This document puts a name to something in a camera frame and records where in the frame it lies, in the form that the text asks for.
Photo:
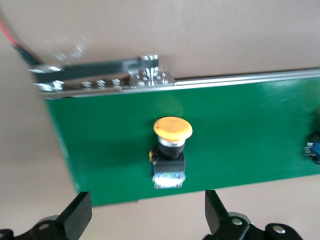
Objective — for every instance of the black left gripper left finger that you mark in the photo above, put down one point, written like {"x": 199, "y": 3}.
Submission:
{"x": 75, "y": 215}

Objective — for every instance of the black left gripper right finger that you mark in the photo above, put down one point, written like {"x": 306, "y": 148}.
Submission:
{"x": 216, "y": 215}

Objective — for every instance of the yellow mushroom push button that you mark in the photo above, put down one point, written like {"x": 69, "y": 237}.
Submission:
{"x": 172, "y": 152}
{"x": 315, "y": 150}

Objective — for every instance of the green conveyor belt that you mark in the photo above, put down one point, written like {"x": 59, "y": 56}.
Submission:
{"x": 237, "y": 125}

